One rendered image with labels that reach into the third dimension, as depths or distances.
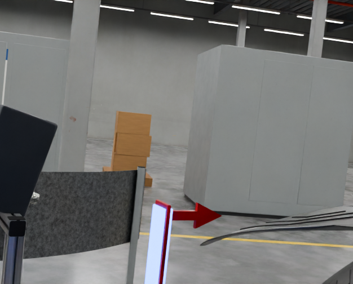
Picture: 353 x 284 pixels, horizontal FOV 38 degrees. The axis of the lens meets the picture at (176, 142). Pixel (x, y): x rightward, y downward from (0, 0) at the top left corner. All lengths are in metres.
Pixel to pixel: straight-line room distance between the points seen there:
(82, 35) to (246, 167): 3.09
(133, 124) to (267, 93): 2.68
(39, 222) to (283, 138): 5.06
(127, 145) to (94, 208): 6.16
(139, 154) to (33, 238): 6.40
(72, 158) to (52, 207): 2.48
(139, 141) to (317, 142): 3.06
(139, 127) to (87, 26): 4.03
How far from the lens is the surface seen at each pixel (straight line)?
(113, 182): 2.67
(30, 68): 6.65
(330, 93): 7.36
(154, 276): 0.47
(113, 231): 2.74
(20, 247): 0.98
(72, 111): 4.89
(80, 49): 4.92
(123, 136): 8.71
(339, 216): 0.58
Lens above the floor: 1.27
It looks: 3 degrees down
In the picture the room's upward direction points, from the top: 6 degrees clockwise
